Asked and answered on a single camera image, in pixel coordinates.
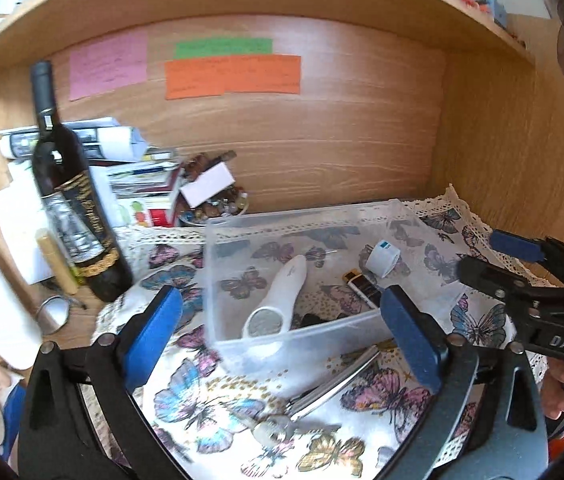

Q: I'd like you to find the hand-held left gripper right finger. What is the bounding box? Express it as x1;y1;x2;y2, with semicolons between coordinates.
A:
379;284;550;480

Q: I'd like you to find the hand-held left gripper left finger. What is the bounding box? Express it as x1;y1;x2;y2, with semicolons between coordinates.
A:
16;285;197;480

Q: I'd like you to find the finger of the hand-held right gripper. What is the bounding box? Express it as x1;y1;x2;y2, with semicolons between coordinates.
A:
488;229;564;273
456;255;564;311

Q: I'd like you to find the silver metal tool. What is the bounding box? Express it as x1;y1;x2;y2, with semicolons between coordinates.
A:
286;344;383;420

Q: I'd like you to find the clear plastic container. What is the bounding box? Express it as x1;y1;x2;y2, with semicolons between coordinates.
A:
203;199;466;377

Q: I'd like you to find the bunch of keys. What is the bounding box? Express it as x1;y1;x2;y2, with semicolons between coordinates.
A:
248;410;307;446

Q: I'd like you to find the person's right hand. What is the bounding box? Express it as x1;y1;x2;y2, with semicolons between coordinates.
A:
540;359;564;421

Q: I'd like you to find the black and yellow lighter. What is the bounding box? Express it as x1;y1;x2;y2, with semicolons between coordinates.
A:
346;270;383;311

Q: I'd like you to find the small white tape roll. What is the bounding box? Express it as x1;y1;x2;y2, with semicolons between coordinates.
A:
365;240;402;278

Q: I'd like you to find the small round mirror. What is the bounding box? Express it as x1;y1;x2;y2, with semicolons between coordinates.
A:
35;295;71;336

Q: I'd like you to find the butterfly print cloth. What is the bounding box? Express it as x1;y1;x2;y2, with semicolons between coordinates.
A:
93;185;548;480

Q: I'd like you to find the yellow candle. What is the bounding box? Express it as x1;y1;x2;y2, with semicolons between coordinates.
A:
35;228;81;295

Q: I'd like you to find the white electric foot file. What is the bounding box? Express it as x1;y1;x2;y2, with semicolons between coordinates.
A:
241;255;309;342

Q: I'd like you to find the bowl of small stones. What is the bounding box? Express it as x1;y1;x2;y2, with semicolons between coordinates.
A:
178;186;251;229

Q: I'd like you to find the stack of books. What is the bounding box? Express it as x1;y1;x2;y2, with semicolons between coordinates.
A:
106;147;186;229

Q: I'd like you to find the white card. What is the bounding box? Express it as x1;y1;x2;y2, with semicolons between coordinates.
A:
180;164;235;209

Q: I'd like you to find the white paper sheet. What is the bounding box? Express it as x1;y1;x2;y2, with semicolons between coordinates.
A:
0;159;57;287

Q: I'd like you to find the dark wine bottle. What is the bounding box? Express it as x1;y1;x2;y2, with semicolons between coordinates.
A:
29;61;136;304

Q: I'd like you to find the rolled printed paper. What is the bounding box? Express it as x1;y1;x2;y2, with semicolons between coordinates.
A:
0;117;149;162

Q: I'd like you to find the orange paper note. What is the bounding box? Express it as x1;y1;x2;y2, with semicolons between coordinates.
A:
164;54;303;101

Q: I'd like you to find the pink paper note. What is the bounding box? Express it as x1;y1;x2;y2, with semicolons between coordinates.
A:
68;29;149;102

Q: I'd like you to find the green paper note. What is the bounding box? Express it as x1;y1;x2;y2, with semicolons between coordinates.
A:
173;37;274;60

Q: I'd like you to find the brown bead string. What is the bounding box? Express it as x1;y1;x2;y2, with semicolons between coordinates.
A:
182;149;238;182

